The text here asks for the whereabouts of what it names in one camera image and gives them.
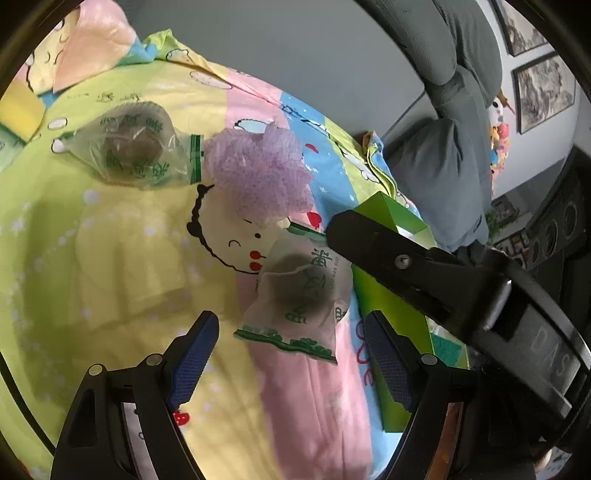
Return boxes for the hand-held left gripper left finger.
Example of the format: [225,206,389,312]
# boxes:
[50,310,221,480]

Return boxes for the green-printed plastic bag with fruit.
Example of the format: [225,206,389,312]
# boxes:
[233,224,356,365]
[60,102,206,192]

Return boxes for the green houseplant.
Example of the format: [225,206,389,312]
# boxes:
[482,194,522,241]

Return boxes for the yellow sponge with green scourer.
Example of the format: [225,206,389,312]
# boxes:
[429,330,469,370]
[0,90,47,160]

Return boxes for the grey textured cushion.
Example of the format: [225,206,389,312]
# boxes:
[385,115,492,252]
[358,0,504,121]

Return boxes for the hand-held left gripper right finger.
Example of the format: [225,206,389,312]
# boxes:
[362,310,506,480]

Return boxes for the green cardboard box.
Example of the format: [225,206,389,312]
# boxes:
[348,191,472,432]

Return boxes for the purple mesh bath pouf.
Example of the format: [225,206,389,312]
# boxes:
[203,121,315,227]

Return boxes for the cartoon printed bedsheet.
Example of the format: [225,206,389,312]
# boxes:
[0,0,472,480]

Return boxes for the row of plush toys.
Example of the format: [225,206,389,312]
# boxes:
[485,90,513,195]

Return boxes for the framed wall picture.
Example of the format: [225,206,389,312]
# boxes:
[512,52,578,134]
[489,0,550,57]

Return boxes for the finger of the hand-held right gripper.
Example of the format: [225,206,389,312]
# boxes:
[325,210,512,346]

